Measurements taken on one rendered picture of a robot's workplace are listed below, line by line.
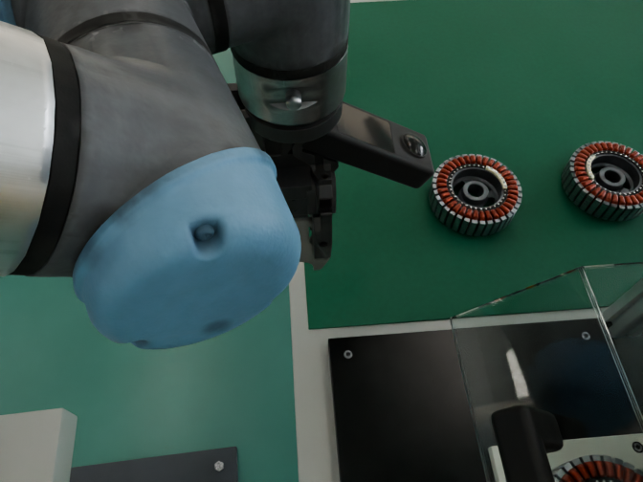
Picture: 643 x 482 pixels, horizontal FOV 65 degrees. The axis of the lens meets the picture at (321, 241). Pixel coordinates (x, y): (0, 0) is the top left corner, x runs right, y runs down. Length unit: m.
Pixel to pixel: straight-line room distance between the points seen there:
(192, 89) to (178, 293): 0.07
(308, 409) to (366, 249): 0.21
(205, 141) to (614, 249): 0.62
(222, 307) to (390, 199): 0.52
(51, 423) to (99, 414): 0.81
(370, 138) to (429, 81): 0.45
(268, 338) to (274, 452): 0.29
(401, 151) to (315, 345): 0.26
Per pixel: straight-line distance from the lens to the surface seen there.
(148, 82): 0.18
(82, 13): 0.23
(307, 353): 0.58
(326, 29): 0.31
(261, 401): 1.34
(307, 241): 0.47
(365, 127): 0.41
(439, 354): 0.57
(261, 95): 0.33
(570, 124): 0.85
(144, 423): 1.39
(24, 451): 0.63
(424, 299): 0.61
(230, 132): 0.18
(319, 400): 0.56
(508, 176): 0.69
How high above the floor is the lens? 1.29
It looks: 58 degrees down
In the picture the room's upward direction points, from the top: straight up
